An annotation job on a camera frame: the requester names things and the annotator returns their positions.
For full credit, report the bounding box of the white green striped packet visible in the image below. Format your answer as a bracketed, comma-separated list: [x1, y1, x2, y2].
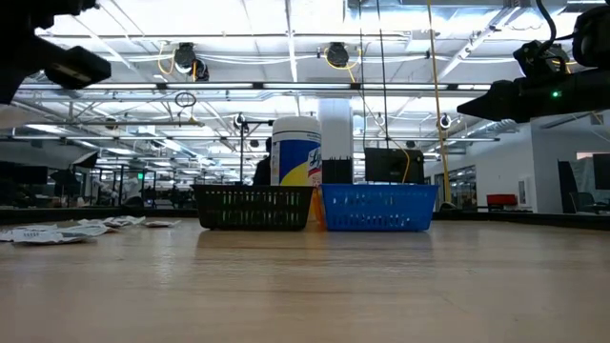
[108, 214, 147, 228]

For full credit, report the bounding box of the hanging black cable loop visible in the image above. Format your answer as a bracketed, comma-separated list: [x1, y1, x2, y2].
[173, 91, 198, 109]

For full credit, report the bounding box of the person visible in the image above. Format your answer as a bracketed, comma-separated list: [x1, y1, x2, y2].
[252, 136, 274, 187]

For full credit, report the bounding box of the long ceiling light bar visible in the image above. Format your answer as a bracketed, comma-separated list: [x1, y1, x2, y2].
[18, 82, 492, 92]

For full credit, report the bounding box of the white disinfecting wipes canister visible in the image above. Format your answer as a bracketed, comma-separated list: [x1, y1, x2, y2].
[269, 115, 328, 230]

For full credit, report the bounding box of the red box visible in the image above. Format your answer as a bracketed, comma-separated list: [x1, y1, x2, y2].
[485, 192, 519, 209]

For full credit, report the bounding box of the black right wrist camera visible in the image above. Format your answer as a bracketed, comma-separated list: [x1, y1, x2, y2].
[512, 40, 572, 80]

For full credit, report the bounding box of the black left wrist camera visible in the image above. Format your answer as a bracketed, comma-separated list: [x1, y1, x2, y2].
[44, 45, 113, 91]

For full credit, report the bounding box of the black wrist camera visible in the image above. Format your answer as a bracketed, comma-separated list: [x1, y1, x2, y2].
[512, 40, 572, 80]
[44, 45, 113, 91]

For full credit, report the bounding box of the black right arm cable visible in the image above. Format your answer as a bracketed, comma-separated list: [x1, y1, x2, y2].
[533, 0, 573, 47]

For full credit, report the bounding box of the thick yellow hanging cable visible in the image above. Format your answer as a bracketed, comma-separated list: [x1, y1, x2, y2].
[426, 0, 453, 205]

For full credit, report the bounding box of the black partition panel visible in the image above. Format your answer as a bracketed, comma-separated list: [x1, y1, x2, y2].
[321, 157, 355, 185]

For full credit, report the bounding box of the black plastic basket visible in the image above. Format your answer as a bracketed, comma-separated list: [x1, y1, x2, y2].
[192, 184, 315, 232]

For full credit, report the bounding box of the black monitor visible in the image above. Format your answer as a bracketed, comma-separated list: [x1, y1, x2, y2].
[592, 152, 610, 192]
[364, 147, 426, 185]
[0, 163, 50, 187]

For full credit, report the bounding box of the large white blue-print packet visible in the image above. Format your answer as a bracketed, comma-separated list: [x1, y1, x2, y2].
[11, 224, 112, 247]

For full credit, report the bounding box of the black ceiling cord reel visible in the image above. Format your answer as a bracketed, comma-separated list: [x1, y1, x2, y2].
[172, 41, 211, 83]
[325, 41, 352, 69]

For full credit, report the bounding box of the blue plastic basket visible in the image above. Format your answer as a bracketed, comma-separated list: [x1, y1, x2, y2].
[319, 183, 440, 233]

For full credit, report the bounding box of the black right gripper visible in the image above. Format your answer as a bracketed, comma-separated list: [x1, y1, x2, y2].
[456, 70, 610, 126]

